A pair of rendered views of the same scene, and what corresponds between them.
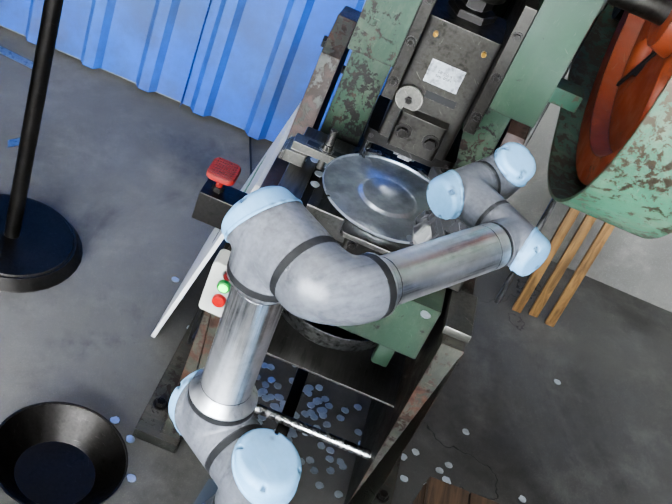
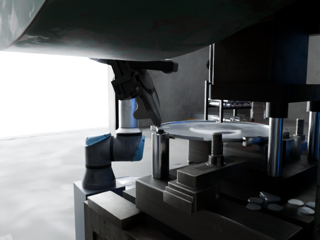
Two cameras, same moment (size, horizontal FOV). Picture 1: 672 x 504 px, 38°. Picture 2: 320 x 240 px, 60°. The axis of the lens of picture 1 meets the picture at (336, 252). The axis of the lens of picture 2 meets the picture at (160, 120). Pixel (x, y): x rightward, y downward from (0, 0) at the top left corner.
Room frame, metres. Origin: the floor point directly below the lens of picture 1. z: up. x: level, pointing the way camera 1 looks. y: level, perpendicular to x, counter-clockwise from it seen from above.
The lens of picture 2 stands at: (2.16, -0.57, 0.89)
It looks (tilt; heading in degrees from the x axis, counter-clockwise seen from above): 7 degrees down; 142
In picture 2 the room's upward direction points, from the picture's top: straight up
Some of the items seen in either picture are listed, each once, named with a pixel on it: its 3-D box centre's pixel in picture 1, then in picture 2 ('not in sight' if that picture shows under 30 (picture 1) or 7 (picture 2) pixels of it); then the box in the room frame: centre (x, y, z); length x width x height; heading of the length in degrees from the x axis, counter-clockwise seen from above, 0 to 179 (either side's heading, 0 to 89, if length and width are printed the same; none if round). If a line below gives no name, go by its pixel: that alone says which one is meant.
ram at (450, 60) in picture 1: (441, 78); (252, 12); (1.81, -0.05, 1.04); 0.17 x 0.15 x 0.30; 2
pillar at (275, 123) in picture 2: not in sight; (275, 135); (1.92, -0.13, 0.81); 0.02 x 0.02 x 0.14
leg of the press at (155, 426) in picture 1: (259, 203); not in sight; (1.99, 0.22, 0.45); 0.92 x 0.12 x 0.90; 2
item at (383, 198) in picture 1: (388, 197); (216, 128); (1.73, -0.05, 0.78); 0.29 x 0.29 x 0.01
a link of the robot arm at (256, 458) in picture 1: (257, 477); (99, 147); (1.05, -0.03, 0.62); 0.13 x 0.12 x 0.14; 54
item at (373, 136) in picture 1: (411, 138); (269, 98); (1.86, -0.05, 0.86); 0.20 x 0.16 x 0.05; 92
